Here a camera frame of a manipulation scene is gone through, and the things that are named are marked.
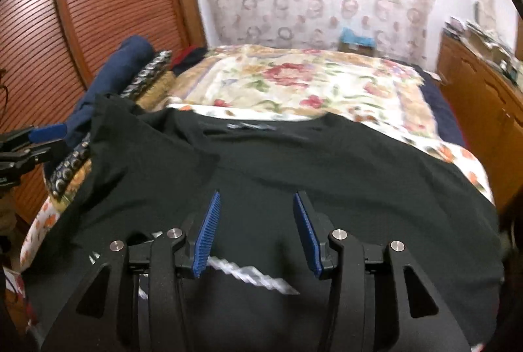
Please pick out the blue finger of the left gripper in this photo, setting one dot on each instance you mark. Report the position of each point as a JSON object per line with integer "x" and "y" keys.
{"x": 47, "y": 133}

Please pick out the long wooden cabinet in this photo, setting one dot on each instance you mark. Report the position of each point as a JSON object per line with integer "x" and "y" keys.
{"x": 489, "y": 113}

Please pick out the wooden louvered wardrobe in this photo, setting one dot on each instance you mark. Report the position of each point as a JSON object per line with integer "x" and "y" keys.
{"x": 51, "y": 50}

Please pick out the navy blue bed blanket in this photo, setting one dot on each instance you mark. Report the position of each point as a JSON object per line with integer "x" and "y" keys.
{"x": 447, "y": 125}

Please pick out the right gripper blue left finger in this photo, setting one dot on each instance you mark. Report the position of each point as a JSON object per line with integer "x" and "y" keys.
{"x": 200, "y": 229}

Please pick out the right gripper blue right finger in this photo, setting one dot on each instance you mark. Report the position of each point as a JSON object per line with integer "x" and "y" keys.
{"x": 314, "y": 229}

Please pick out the orange print white bedsheet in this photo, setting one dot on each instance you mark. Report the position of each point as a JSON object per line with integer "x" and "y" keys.
{"x": 50, "y": 212}

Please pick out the cardboard box with blue cloth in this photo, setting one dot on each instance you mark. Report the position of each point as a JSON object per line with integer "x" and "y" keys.
{"x": 353, "y": 43}

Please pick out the navy blue folded blanket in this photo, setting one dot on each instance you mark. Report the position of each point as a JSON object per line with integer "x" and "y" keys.
{"x": 115, "y": 75}

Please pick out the black t-shirt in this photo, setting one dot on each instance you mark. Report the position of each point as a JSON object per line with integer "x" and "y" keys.
{"x": 150, "y": 170}

